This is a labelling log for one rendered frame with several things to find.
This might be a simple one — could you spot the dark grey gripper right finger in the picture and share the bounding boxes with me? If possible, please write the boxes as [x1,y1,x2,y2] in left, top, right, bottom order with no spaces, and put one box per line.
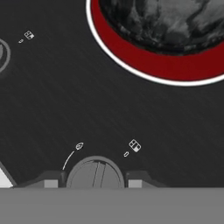
[124,171,168,189]

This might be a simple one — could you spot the black hob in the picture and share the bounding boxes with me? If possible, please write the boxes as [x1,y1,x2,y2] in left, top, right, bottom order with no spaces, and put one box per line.
[0,0,224,189]

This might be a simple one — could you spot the red white-rimmed pan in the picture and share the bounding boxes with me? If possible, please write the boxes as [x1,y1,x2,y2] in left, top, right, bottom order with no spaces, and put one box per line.
[85,0,224,88]

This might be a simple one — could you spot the grey round hob knob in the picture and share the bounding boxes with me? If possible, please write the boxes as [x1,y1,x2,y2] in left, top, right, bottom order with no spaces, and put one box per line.
[66,155,126,189]
[0,38,12,74]

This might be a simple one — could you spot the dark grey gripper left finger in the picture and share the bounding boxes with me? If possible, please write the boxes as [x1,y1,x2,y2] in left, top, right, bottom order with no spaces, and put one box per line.
[17,171,67,189]

